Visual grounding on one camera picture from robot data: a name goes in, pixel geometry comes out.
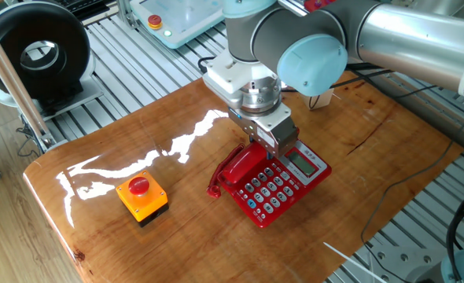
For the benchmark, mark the grey robot teach pendant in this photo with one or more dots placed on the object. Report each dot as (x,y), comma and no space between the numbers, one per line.
(185,23)

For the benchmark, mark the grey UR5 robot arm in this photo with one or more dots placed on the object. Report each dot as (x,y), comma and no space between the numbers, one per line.
(373,31)

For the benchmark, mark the red telephone base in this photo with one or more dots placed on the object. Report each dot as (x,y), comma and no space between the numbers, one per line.
(279,192)

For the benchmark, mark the pale wooden cube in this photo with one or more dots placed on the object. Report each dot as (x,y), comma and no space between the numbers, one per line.
(322,102)

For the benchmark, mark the red telephone handset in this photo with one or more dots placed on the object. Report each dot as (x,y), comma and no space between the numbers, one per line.
(241,165)

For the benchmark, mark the upright aluminium frame post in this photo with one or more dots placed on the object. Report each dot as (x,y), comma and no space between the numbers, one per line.
(125,13)

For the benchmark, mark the black keyboard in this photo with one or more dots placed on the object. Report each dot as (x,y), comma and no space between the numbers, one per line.
(86,6)

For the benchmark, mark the white zip tie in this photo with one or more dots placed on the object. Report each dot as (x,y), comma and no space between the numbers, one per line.
(354,262)

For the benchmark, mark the orange emergency stop button box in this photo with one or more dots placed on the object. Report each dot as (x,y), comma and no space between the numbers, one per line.
(143,196)

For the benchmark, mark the slanted metal frame post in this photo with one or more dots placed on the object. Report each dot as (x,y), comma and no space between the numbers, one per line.
(12,78)

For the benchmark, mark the silver Schunk gripper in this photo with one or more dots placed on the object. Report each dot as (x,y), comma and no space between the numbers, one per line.
(283,135)

